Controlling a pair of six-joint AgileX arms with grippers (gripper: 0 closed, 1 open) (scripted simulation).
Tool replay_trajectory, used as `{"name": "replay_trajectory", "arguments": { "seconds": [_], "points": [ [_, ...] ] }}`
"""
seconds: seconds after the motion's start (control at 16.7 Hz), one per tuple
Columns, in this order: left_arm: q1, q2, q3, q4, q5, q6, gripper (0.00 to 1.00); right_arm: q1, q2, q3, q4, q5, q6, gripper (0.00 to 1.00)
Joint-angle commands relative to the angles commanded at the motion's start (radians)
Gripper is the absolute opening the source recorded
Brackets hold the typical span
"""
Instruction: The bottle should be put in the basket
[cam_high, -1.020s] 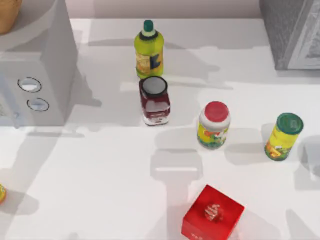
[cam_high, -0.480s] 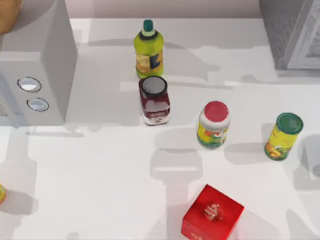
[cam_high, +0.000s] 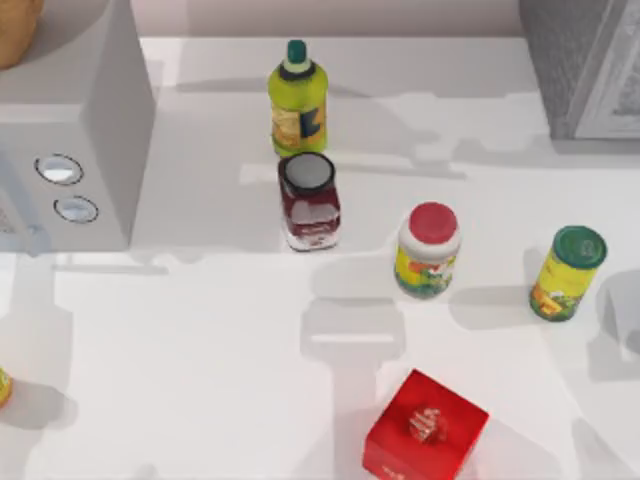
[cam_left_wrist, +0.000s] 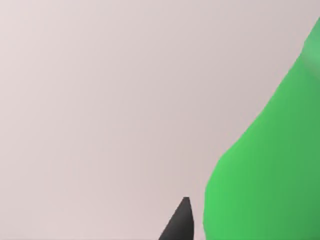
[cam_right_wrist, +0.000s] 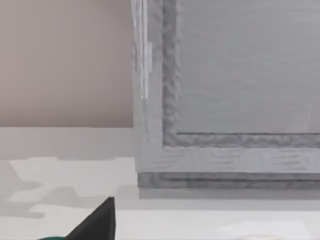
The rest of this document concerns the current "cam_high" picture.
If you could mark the dark red jar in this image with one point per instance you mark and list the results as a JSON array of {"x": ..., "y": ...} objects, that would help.
[{"x": 311, "y": 210}]

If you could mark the red-lidded yellow jar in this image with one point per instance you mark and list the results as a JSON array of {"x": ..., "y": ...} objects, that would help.
[{"x": 428, "y": 255}]

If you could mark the green bottle with green cap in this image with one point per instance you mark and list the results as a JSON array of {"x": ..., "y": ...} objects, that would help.
[{"x": 298, "y": 107}]

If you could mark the red box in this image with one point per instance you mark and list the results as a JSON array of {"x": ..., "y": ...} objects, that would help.
[{"x": 425, "y": 432}]

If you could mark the small microwave knob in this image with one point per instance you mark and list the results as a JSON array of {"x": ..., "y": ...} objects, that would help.
[{"x": 75, "y": 209}]

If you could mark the pale microwave oven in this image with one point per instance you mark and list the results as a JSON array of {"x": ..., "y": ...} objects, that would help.
[{"x": 100, "y": 125}]

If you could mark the green-lidded yellow can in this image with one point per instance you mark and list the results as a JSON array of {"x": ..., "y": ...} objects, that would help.
[{"x": 567, "y": 275}]

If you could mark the large microwave knob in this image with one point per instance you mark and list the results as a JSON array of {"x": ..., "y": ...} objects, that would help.
[{"x": 58, "y": 169}]

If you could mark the grey cabinet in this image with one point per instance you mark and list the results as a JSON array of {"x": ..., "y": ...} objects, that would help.
[{"x": 585, "y": 65}]

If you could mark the small yellow can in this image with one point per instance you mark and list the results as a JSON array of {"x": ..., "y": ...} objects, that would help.
[{"x": 3, "y": 387}]

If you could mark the brown wicker basket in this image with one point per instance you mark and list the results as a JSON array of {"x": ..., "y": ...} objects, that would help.
[{"x": 12, "y": 30}]

